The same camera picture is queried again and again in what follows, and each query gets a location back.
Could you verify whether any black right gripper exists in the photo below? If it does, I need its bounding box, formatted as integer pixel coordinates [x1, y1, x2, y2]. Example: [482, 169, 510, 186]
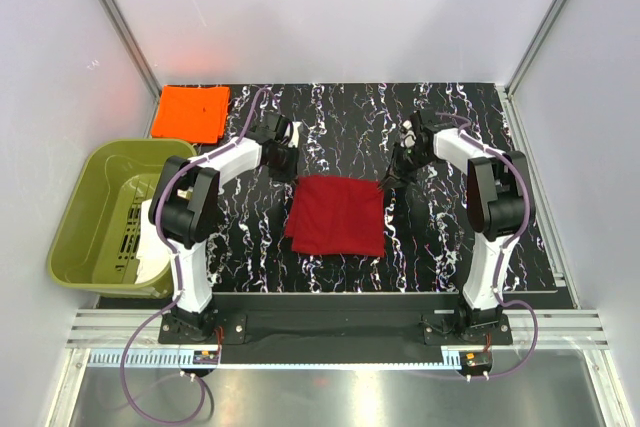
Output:
[378, 143, 434, 192]

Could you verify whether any red t shirt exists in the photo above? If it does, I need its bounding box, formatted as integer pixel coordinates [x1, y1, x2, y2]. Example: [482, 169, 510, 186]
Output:
[285, 175, 385, 257]

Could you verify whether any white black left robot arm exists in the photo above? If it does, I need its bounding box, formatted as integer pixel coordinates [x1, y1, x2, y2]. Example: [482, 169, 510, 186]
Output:
[148, 113, 302, 343]

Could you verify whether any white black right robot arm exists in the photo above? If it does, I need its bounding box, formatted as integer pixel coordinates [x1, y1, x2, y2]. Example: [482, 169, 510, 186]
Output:
[379, 110, 536, 344]

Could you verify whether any folded orange t shirt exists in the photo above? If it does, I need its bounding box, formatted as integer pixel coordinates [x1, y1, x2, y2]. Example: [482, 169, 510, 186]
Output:
[151, 85, 231, 144]

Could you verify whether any right orange connector block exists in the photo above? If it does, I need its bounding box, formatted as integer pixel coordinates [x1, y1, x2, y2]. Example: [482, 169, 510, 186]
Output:
[462, 351, 493, 368]

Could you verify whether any orange connector block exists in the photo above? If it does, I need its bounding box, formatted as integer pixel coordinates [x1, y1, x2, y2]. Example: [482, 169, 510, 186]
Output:
[462, 351, 493, 368]
[193, 350, 220, 365]

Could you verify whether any olive green plastic bin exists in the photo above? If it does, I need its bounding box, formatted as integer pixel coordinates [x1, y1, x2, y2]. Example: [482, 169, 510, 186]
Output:
[47, 139, 195, 299]

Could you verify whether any left orange connector block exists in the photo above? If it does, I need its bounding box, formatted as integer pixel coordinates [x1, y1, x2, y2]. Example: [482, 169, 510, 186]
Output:
[193, 350, 220, 365]

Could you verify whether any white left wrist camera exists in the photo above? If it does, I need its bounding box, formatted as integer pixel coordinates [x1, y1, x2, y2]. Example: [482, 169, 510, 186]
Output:
[286, 121, 303, 148]

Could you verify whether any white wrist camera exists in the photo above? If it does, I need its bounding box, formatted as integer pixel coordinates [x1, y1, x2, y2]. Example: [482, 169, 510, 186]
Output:
[286, 121, 303, 148]
[400, 120, 416, 148]

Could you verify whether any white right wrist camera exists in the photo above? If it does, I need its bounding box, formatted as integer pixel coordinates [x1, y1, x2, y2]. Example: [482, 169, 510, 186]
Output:
[400, 120, 416, 148]

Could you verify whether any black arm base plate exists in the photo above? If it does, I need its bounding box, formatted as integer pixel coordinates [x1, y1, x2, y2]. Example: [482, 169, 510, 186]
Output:
[159, 293, 513, 367]

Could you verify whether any aluminium frame rail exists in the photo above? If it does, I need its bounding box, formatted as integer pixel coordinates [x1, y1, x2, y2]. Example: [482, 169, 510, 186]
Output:
[67, 309, 608, 350]

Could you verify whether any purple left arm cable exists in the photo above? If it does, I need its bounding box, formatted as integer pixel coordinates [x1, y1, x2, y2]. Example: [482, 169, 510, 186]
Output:
[119, 87, 274, 423]

